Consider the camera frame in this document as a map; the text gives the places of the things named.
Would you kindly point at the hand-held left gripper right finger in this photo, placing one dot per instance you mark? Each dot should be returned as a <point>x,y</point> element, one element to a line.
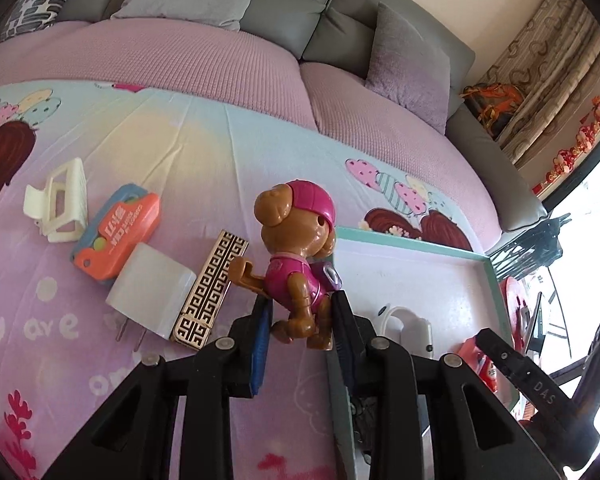
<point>342,340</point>

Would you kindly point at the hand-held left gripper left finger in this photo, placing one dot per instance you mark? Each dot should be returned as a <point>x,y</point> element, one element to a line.
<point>257,350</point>

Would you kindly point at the black toy car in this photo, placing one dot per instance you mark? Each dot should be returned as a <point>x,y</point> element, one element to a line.
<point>362,407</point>

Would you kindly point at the white tray with teal rim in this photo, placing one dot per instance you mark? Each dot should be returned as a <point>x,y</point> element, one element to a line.
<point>430,280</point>

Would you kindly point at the brown toy dog pink cap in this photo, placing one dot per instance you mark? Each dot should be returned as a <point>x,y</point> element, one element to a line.
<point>300,230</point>

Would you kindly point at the gold patterned box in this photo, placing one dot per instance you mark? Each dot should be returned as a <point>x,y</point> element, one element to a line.
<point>210,290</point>

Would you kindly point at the red plastic stool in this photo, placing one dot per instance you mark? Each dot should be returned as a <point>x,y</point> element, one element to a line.
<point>512,305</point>

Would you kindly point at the white translucent cube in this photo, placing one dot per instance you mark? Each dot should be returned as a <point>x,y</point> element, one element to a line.
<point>150,285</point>

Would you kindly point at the black drying rack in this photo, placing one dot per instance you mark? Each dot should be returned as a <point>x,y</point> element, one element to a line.
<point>535,245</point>

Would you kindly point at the orange and blue toy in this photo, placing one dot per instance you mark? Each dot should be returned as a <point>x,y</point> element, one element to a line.
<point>125,230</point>

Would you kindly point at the cartoon printed blanket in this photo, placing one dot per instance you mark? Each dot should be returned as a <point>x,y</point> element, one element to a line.
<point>180,160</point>

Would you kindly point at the red hanging decoration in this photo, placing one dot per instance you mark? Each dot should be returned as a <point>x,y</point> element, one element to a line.
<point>580,145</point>

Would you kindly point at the cream hair clip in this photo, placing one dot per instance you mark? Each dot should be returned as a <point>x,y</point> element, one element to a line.
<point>70,195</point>

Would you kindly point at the orange bag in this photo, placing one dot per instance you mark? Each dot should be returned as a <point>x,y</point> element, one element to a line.
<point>495,105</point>

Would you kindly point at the grey purple pillow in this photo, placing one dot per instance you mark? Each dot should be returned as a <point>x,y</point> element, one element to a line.
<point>410,70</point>

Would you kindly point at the pink knitted sofa cover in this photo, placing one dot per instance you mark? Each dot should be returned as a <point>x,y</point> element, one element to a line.
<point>205,60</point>

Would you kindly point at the beige patterned curtain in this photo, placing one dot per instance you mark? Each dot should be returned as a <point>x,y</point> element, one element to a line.
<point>545,50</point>

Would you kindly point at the grey sofa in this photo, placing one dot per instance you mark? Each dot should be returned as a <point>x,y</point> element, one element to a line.
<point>340,20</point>

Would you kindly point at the black white patterned pillow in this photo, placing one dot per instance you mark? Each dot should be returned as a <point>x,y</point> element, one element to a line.
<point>35,5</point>

